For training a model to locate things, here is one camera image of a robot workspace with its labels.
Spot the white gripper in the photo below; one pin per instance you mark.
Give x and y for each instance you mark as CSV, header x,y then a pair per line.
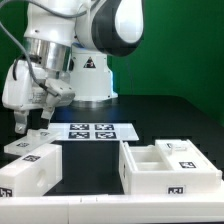
x,y
22,93

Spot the white cabinet door panel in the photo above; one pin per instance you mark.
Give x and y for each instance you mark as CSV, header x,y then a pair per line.
x,y
32,140
183,155

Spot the white cabinet body box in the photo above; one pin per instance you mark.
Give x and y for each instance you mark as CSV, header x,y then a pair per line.
x,y
143,172

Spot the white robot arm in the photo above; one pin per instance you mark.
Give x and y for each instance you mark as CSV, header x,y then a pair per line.
x,y
64,54

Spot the white cabinet top block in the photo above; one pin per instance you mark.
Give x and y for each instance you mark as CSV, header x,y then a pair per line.
x,y
33,174

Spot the white fiducial marker base plate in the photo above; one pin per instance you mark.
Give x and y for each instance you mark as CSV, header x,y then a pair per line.
x,y
95,131

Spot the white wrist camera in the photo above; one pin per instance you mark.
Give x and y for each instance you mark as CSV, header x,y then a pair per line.
x,y
64,93

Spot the white L-shaped obstacle frame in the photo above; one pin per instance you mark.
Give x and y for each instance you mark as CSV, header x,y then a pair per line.
x,y
198,208

